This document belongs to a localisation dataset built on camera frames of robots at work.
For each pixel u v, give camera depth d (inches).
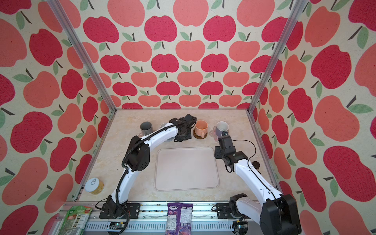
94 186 30.8
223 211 28.9
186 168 35.7
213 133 41.7
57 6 27.3
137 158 22.9
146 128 37.7
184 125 28.7
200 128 39.6
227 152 25.1
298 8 27.5
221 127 41.1
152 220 28.7
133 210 29.6
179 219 27.7
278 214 15.8
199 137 40.1
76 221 27.7
